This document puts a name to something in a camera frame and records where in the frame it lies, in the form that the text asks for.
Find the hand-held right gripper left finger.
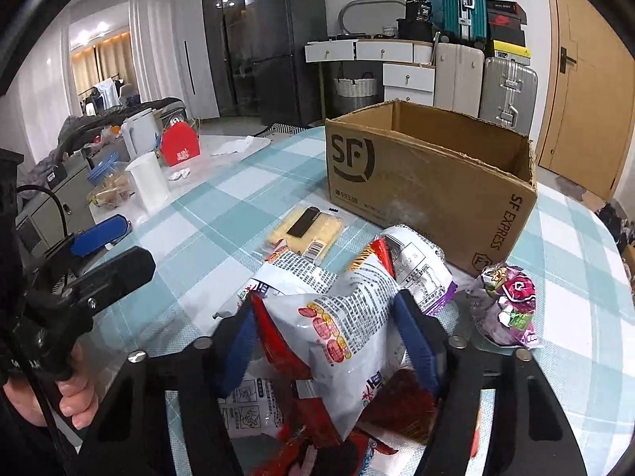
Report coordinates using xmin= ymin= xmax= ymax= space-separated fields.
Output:
xmin=74 ymin=300 xmax=261 ymax=476

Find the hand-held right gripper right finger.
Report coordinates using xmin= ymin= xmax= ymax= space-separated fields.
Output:
xmin=391 ymin=288 xmax=589 ymax=476

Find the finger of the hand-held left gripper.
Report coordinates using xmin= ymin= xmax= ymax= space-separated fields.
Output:
xmin=44 ymin=214 xmax=132 ymax=263
xmin=69 ymin=245 xmax=157 ymax=308

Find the yellow biscuit packet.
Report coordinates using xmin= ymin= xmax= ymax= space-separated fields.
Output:
xmin=258 ymin=205 xmax=345 ymax=261

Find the brown cardboard box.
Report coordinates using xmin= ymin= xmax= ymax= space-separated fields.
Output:
xmin=325 ymin=100 xmax=539 ymax=276

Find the person's left hand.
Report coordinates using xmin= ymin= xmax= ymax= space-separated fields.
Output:
xmin=2 ymin=342 xmax=97 ymax=430

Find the blue-lidded food container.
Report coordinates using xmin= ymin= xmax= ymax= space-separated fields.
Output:
xmin=87 ymin=151 xmax=135 ymax=209

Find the small white printed packet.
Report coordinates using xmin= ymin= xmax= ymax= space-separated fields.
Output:
xmin=218 ymin=377 xmax=289 ymax=440

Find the dark red snack packet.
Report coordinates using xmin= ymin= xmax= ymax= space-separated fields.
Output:
xmin=248 ymin=292 xmax=447 ymax=447

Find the grey appliance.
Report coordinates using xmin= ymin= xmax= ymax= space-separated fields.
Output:
xmin=15 ymin=159 xmax=95 ymax=259

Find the white plastic cup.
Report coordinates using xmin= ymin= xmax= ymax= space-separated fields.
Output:
xmin=125 ymin=151 xmax=170 ymax=214

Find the white purple-edged snack bag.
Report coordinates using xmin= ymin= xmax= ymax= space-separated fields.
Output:
xmin=347 ymin=225 xmax=457 ymax=318

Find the purple snack packet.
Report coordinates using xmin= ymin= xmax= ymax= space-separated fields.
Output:
xmin=469 ymin=263 xmax=544 ymax=350

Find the white electric kettle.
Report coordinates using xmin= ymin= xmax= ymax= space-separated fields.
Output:
xmin=120 ymin=109 xmax=164 ymax=159

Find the red paper box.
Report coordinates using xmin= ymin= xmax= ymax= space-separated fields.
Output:
xmin=160 ymin=118 xmax=198 ymax=167

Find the checkered tablecloth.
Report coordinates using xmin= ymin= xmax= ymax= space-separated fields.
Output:
xmin=79 ymin=126 xmax=635 ymax=476

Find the clothes rack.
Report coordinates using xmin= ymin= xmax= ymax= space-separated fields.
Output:
xmin=79 ymin=77 xmax=125 ymax=115

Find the white tissue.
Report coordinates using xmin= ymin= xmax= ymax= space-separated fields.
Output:
xmin=211 ymin=135 xmax=271 ymax=157

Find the white curtain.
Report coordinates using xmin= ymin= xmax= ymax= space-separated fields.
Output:
xmin=126 ymin=0 xmax=172 ymax=110

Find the patterned floor rug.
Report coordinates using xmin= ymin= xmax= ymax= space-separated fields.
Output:
xmin=253 ymin=121 xmax=325 ymax=134

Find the round door mat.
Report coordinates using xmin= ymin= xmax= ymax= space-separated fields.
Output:
xmin=556 ymin=176 xmax=608 ymax=209

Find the dark wardrobe cabinet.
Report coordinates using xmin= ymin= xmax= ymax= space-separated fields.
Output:
xmin=201 ymin=0 xmax=259 ymax=120

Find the woven laundry basket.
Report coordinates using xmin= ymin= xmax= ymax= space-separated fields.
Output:
xmin=332 ymin=72 xmax=383 ymax=115

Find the dark refrigerator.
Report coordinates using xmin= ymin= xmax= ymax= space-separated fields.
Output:
xmin=243 ymin=0 xmax=328 ymax=127

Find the beige suitcase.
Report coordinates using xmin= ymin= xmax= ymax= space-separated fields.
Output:
xmin=434 ymin=42 xmax=484 ymax=117

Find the white drawer dresser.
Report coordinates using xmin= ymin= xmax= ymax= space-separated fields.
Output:
xmin=304 ymin=37 xmax=437 ymax=107

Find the silver suitcase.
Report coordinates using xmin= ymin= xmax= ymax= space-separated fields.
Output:
xmin=479 ymin=56 xmax=539 ymax=132

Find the wooden door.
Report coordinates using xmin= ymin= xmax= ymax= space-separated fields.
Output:
xmin=536 ymin=0 xmax=635 ymax=202

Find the yellow black box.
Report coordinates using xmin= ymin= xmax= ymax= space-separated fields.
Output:
xmin=489 ymin=42 xmax=531 ymax=60

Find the oval mirror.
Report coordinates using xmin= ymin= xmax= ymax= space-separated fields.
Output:
xmin=339 ymin=0 xmax=410 ymax=40

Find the black red shoebox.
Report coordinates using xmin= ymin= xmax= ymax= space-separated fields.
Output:
xmin=485 ymin=0 xmax=529 ymax=45

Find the teal suitcase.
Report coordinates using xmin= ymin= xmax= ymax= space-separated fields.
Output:
xmin=439 ymin=0 xmax=489 ymax=43

